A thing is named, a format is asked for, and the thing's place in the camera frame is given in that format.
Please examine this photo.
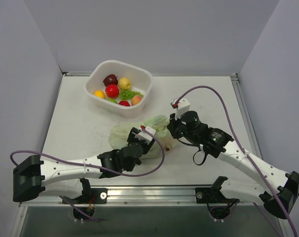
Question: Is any light green plastic bag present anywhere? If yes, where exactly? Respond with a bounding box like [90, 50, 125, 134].
[109, 115, 179, 154]

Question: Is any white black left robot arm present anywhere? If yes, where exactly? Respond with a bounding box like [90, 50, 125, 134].
[13, 126, 156, 203]

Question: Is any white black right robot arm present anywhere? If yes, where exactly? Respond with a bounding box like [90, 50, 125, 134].
[167, 111, 299, 219]

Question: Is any small red fruit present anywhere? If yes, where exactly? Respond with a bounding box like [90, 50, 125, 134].
[118, 100, 130, 107]

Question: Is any green fruit in basket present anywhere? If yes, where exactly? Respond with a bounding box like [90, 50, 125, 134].
[108, 98, 117, 104]

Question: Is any orange fruit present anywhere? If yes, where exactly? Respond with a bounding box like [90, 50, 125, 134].
[94, 90, 106, 99]

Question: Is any small peach in basket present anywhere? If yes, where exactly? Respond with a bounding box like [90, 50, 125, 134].
[131, 95, 142, 106]

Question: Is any green grape bunch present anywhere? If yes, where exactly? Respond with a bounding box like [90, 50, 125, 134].
[119, 90, 144, 100]

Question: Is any bright red apple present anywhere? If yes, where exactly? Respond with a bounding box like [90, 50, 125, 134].
[105, 84, 120, 98]

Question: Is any white plastic basket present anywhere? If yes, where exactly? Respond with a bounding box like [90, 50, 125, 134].
[83, 60, 153, 119]

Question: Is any yellow pear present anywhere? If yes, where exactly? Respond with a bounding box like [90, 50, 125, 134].
[118, 78, 131, 90]

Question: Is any dark red apple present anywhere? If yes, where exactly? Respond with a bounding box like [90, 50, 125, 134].
[103, 74, 118, 87]

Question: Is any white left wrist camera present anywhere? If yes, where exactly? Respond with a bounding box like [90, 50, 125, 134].
[135, 125, 156, 145]

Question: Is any black short right cable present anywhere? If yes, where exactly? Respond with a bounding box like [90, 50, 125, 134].
[192, 145, 209, 166]

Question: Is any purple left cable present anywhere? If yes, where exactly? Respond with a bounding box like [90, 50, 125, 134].
[10, 129, 165, 223]

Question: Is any purple cable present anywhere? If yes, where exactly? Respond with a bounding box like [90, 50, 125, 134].
[10, 129, 165, 223]
[175, 85, 299, 237]

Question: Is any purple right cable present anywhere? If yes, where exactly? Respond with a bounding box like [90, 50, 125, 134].
[175, 85, 299, 237]

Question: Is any front aluminium mounting rail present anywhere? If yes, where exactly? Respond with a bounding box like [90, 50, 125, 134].
[62, 186, 241, 205]

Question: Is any aluminium table frame rail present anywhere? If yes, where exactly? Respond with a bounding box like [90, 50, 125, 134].
[230, 74, 262, 158]

